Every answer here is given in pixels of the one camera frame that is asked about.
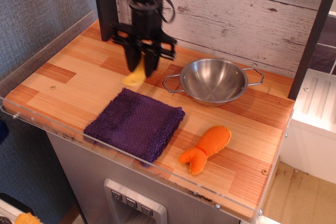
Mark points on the silver dispenser panel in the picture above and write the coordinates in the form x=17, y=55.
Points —
x=129, y=206

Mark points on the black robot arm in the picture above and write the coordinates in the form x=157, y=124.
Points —
x=144, y=36

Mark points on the silver two-handled pot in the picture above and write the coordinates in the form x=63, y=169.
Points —
x=215, y=81

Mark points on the purple folded cloth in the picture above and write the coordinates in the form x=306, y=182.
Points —
x=136, y=124

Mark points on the clear acrylic front guard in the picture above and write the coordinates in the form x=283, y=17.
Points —
x=235, y=180

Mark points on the orange plush fish toy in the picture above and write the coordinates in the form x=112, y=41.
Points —
x=211, y=142

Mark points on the orange object bottom left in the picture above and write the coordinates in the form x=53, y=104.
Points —
x=25, y=218

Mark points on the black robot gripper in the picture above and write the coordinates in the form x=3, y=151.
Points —
x=144, y=35

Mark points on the grey toy fridge cabinet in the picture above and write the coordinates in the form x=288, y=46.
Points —
x=86, y=172

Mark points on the dark right post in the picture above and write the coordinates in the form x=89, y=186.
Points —
x=314, y=36

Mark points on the yellow dish brush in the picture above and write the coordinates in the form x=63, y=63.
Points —
x=137, y=76

